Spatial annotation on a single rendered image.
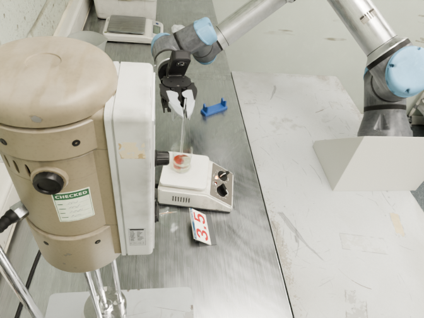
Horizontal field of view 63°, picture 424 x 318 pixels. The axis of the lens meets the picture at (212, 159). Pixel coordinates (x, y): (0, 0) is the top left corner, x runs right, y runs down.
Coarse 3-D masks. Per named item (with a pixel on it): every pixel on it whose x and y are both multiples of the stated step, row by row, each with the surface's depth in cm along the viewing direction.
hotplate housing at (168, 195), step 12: (168, 192) 88; (180, 192) 88; (192, 192) 89; (204, 192) 89; (168, 204) 92; (180, 204) 92; (192, 204) 91; (204, 204) 91; (216, 204) 91; (228, 204) 91
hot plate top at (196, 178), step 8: (192, 160) 94; (200, 160) 94; (208, 160) 94; (168, 168) 91; (192, 168) 92; (200, 168) 92; (168, 176) 89; (176, 176) 89; (184, 176) 89; (192, 176) 90; (200, 176) 90; (168, 184) 87; (176, 184) 87; (184, 184) 88; (192, 184) 88; (200, 184) 88
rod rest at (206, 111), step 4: (224, 100) 125; (204, 104) 121; (216, 104) 126; (220, 104) 126; (224, 104) 125; (204, 108) 121; (208, 108) 120; (212, 108) 124; (216, 108) 124; (220, 108) 125; (224, 108) 125; (204, 112) 122; (208, 112) 122; (212, 112) 122; (216, 112) 124
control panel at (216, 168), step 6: (216, 168) 97; (222, 168) 98; (216, 174) 95; (228, 174) 99; (216, 180) 94; (222, 180) 95; (228, 180) 97; (216, 186) 92; (228, 186) 96; (210, 192) 90; (216, 192) 91; (228, 192) 94; (222, 198) 91; (228, 198) 93
